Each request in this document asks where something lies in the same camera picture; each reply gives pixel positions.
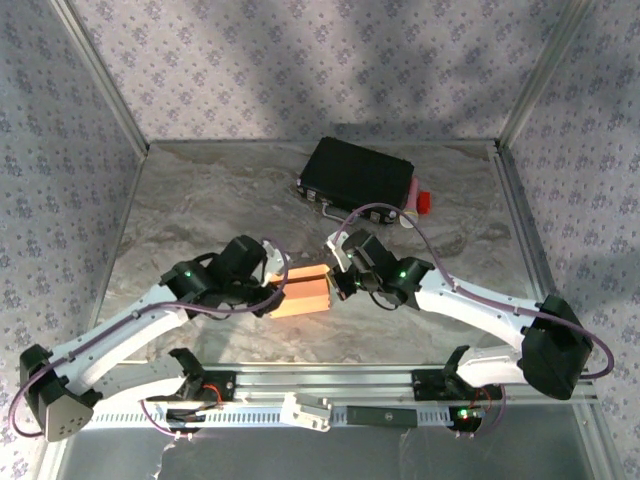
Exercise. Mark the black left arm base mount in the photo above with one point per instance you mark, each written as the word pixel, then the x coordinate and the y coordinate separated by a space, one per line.
pixel 225 387

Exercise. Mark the black left controller board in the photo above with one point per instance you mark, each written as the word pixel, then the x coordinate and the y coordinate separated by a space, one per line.
pixel 190 417

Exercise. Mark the flat black bar device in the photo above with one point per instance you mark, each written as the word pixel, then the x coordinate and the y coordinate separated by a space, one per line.
pixel 382 416

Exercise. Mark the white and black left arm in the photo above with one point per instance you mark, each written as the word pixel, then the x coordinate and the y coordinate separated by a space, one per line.
pixel 115 335

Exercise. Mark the orange paper box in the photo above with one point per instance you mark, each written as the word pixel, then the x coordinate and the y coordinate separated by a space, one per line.
pixel 305 300

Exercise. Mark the black right controller board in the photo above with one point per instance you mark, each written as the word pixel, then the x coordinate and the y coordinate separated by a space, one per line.
pixel 465 417

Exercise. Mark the white plastic bracket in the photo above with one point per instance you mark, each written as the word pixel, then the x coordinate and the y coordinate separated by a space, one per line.
pixel 305 412

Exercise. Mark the pink toy microphone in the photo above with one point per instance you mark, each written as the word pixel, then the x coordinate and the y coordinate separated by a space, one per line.
pixel 409 217

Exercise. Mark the grey metal sheet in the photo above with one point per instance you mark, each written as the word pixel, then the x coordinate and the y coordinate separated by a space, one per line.
pixel 350 455

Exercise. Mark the aluminium side rail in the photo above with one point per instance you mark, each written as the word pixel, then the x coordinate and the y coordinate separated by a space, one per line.
pixel 520 225

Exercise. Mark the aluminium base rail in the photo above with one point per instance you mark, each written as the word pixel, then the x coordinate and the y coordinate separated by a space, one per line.
pixel 325 380

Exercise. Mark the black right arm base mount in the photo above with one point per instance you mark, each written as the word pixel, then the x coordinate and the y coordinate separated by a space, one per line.
pixel 425 385

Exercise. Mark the aluminium corner post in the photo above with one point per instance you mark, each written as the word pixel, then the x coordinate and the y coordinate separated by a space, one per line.
pixel 545 70
pixel 100 80

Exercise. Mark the black controller board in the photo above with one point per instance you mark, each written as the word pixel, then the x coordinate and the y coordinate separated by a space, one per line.
pixel 465 417
pixel 190 417

